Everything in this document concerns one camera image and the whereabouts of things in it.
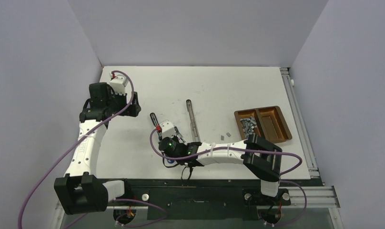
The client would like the blue stapler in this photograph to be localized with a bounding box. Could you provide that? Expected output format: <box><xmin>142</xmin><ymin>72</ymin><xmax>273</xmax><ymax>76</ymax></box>
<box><xmin>150</xmin><ymin>113</ymin><xmax>177</xmax><ymax>168</ymax></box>

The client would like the silver black stapler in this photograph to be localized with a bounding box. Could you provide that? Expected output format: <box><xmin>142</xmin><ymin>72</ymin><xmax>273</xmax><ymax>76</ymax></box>
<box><xmin>186</xmin><ymin>99</ymin><xmax>201</xmax><ymax>142</ymax></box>

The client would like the brown plastic divided tray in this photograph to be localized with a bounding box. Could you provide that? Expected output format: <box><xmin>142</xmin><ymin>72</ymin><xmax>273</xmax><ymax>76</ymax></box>
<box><xmin>234</xmin><ymin>106</ymin><xmax>292</xmax><ymax>144</ymax></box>

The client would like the light blue staple box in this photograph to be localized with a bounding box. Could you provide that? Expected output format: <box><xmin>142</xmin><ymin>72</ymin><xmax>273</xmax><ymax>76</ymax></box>
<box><xmin>174</xmin><ymin>126</ymin><xmax>186</xmax><ymax>144</ymax></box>

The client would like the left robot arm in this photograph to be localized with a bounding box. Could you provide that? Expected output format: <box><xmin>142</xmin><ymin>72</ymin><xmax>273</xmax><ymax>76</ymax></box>
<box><xmin>54</xmin><ymin>83</ymin><xmax>141</xmax><ymax>215</ymax></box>

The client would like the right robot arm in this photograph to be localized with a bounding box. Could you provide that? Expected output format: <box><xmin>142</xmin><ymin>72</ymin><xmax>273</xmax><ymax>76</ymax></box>
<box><xmin>159</xmin><ymin>134</ymin><xmax>282</xmax><ymax>204</ymax></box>

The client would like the pile of grey staples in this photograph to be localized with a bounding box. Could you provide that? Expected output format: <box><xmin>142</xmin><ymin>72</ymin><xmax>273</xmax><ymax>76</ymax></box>
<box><xmin>240</xmin><ymin>116</ymin><xmax>258</xmax><ymax>137</ymax></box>

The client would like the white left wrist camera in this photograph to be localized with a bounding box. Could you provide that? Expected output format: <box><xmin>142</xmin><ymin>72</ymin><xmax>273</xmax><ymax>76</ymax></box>
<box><xmin>109</xmin><ymin>76</ymin><xmax>129</xmax><ymax>95</ymax></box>

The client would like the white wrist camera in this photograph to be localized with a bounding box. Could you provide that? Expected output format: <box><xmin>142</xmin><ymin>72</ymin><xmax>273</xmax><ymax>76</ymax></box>
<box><xmin>109</xmin><ymin>76</ymin><xmax>129</xmax><ymax>95</ymax></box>
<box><xmin>159</xmin><ymin>120</ymin><xmax>176</xmax><ymax>138</ymax></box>

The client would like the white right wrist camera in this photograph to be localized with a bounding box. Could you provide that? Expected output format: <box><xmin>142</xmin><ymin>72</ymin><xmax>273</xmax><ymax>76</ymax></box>
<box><xmin>159</xmin><ymin>120</ymin><xmax>176</xmax><ymax>138</ymax></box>

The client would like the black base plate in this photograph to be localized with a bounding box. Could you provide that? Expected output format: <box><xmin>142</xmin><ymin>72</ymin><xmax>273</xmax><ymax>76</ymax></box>
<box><xmin>69</xmin><ymin>178</ymin><xmax>324</xmax><ymax>221</ymax></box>

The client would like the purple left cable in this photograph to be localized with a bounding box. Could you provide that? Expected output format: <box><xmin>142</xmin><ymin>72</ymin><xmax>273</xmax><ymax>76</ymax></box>
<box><xmin>17</xmin><ymin>70</ymin><xmax>168</xmax><ymax>229</ymax></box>

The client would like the purple cable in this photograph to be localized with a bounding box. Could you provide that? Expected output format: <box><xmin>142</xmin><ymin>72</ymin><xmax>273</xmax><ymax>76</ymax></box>
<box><xmin>149</xmin><ymin>128</ymin><xmax>307</xmax><ymax>228</ymax></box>
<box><xmin>17</xmin><ymin>70</ymin><xmax>168</xmax><ymax>229</ymax></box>

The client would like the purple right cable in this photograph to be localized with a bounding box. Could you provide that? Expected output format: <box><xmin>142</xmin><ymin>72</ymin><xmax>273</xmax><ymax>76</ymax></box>
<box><xmin>149</xmin><ymin>128</ymin><xmax>307</xmax><ymax>228</ymax></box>

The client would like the aluminium frame rail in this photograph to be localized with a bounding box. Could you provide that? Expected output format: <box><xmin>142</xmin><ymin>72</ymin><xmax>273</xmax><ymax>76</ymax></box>
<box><xmin>69</xmin><ymin>66</ymin><xmax>339</xmax><ymax>208</ymax></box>

